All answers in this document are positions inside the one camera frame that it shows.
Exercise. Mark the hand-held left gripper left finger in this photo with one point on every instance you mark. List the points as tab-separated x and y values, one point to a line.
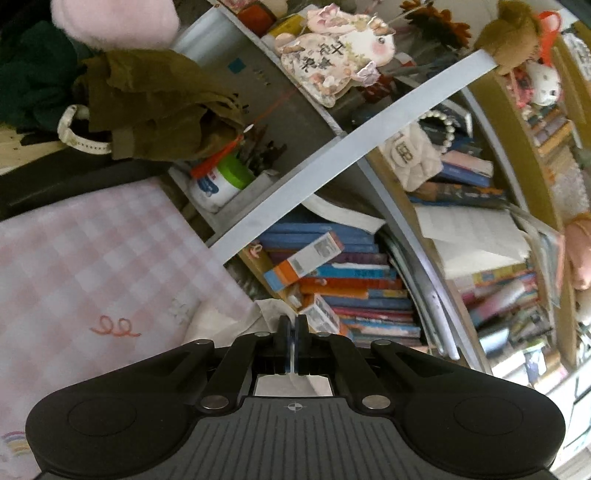
285	346

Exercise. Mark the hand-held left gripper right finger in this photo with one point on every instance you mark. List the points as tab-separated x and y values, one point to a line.
304	346

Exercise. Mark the cream printed t-shirt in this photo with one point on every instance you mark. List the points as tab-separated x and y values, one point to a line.
231	323

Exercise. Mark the flat white orange box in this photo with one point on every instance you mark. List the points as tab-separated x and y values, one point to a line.
325	316

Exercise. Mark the tall white orange box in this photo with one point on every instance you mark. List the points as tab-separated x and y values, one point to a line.
304	261

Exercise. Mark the row of colourful books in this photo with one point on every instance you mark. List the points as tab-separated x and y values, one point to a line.
360	277

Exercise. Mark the pink hair clip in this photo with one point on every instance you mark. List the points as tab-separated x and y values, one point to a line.
256	250

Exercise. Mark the large open white book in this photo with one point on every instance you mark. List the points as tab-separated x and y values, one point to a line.
341	214

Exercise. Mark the white can with green lid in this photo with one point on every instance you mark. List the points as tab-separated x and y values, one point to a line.
217	184

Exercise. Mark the red tassel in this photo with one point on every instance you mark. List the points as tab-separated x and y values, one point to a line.
217	159

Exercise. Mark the stack of white papers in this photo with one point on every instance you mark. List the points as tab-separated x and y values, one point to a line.
471	235

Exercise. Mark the pink checked cartoon table mat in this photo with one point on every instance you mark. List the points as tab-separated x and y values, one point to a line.
92	254

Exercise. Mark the white quilted handbag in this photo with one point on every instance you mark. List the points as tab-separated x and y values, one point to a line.
411	157

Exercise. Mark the white bookshelf with wooden boards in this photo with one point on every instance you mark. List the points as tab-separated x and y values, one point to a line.
392	120

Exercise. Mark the olive green jacket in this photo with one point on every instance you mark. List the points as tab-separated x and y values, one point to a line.
157	106

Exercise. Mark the black rectangular case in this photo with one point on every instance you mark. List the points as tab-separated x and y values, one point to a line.
69	180

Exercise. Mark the white wristwatch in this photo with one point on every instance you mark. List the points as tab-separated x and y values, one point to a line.
83	143

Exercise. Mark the pink fluffy cushion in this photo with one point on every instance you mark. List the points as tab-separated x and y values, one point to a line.
115	21

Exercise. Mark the dark green cloth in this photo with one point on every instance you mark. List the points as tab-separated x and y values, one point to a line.
37	74

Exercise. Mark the brown plush toy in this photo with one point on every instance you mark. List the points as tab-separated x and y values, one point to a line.
508	32

